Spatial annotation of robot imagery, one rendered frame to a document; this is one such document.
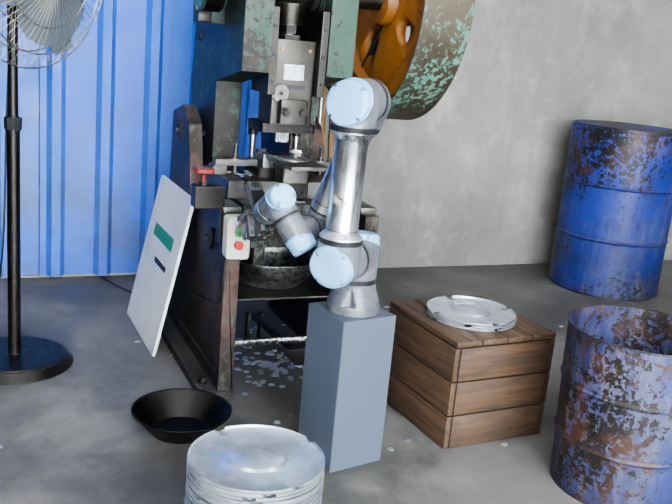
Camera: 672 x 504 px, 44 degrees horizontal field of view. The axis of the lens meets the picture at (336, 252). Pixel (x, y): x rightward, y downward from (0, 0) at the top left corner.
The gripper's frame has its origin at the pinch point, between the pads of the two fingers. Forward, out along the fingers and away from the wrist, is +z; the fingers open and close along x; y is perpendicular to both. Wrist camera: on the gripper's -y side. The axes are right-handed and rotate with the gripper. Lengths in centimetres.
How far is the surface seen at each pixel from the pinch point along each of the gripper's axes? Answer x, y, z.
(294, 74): 26, -54, 7
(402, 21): 63, -70, -6
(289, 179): 22.6, -20.5, 15.6
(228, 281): -0.5, 12.2, 21.0
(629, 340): 107, 49, -33
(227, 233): -3.1, -0.1, 8.2
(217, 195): -4.2, -13.3, 10.8
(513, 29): 197, -137, 100
